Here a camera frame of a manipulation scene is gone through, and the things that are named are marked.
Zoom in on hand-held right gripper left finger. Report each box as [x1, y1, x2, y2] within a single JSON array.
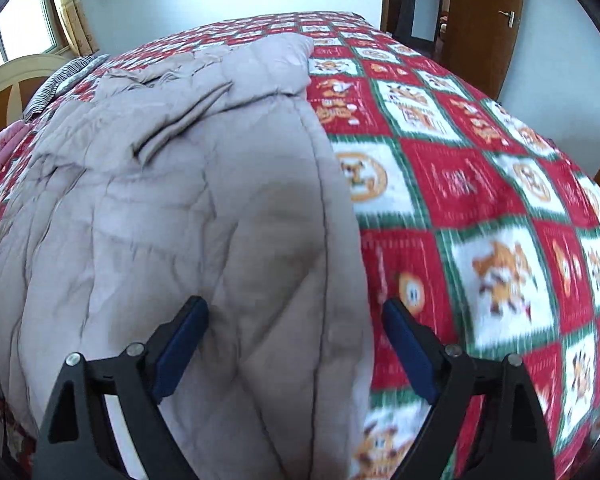
[[32, 296, 210, 480]]

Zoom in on wooden headboard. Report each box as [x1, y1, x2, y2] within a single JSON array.
[[0, 53, 76, 151]]

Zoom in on window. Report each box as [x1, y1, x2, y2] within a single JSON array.
[[0, 0, 66, 63]]

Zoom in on light grey puffer jacket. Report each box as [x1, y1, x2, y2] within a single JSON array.
[[0, 34, 376, 480]]

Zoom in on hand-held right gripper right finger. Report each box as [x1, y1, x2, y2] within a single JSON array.
[[383, 298, 554, 480]]

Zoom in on red checkered printed bed sheet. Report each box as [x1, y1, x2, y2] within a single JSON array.
[[0, 11, 600, 480]]

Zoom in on yellow floral curtain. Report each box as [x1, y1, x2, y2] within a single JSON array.
[[47, 0, 101, 58]]

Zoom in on striped pillow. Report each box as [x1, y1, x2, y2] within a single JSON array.
[[24, 53, 111, 122]]

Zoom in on brown wooden door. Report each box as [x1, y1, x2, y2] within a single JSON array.
[[442, 0, 527, 102]]

